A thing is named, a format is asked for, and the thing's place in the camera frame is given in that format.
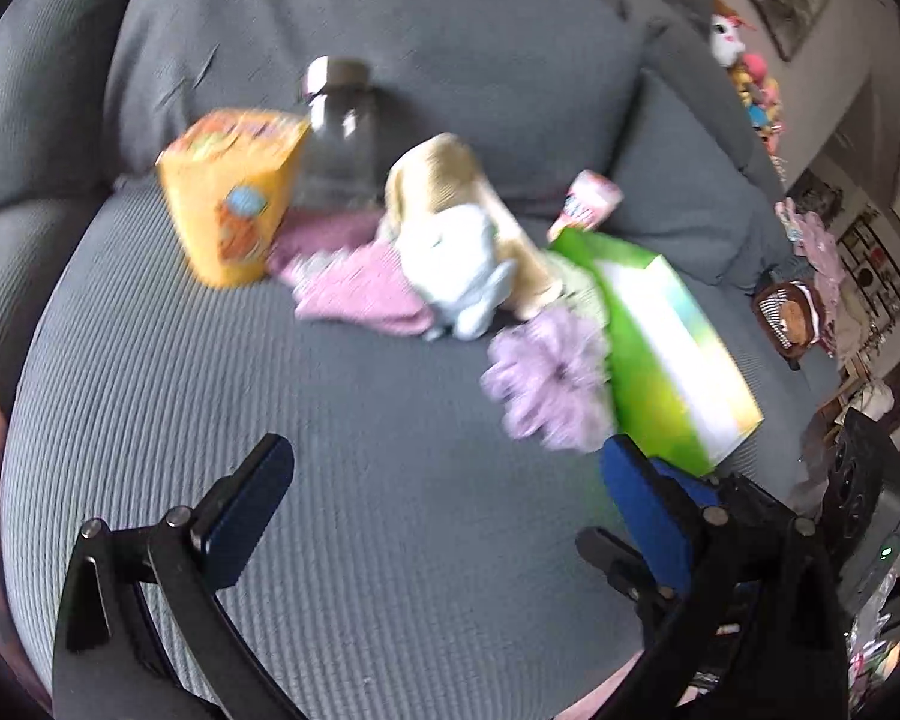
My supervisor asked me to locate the purple mesh scrunchie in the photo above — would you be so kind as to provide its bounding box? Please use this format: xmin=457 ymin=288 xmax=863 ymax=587
xmin=481 ymin=305 xmax=616 ymax=454

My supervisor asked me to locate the white blue plush toy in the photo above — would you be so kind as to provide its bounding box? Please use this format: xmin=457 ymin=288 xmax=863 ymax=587
xmin=395 ymin=203 xmax=517 ymax=341

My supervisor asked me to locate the pink knitted cloth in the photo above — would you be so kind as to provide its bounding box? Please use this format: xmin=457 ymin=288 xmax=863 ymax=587
xmin=266 ymin=208 xmax=436 ymax=337

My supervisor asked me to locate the cream knitted towel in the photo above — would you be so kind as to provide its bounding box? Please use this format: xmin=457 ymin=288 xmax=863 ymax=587
xmin=377 ymin=133 xmax=562 ymax=340

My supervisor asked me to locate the green cardboard box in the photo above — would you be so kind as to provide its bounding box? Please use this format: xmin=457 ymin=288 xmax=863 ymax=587
xmin=551 ymin=227 xmax=763 ymax=478

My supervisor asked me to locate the brown round plush bag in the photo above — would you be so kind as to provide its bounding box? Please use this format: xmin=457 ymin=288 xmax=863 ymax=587
xmin=751 ymin=281 xmax=826 ymax=371

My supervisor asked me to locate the grey sofa seat cushion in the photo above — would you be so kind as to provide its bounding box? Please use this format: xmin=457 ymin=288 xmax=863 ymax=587
xmin=0 ymin=179 xmax=842 ymax=720

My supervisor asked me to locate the green patterned scrunchie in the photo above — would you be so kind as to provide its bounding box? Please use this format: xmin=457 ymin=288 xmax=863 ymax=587
xmin=543 ymin=250 xmax=608 ymax=330

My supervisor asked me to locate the pink floral garment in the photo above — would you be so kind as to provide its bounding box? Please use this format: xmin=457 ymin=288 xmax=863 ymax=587
xmin=774 ymin=197 xmax=845 ymax=358

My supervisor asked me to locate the grey throw pillow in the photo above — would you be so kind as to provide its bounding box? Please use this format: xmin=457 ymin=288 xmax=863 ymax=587
xmin=601 ymin=71 xmax=790 ymax=293

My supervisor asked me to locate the pink white tissue pack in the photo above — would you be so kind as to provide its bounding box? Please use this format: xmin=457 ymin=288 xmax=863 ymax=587
xmin=548 ymin=169 xmax=624 ymax=242

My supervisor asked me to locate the pink plush toy pile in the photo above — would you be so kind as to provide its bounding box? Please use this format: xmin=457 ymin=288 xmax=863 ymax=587
xmin=728 ymin=54 xmax=782 ymax=158

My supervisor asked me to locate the yellow snack pouch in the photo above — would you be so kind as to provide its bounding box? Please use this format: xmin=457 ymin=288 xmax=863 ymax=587
xmin=155 ymin=109 xmax=310 ymax=289

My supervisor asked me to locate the clear bottle metal cap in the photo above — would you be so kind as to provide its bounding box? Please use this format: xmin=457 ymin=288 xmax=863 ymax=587
xmin=295 ymin=55 xmax=379 ymax=211

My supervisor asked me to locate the white unicorn plush toy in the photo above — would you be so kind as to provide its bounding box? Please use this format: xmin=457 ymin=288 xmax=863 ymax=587
xmin=709 ymin=0 xmax=751 ymax=70

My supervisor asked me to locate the grey sofa back cushion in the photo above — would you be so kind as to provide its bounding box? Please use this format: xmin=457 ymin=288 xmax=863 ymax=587
xmin=103 ymin=0 xmax=642 ymax=211

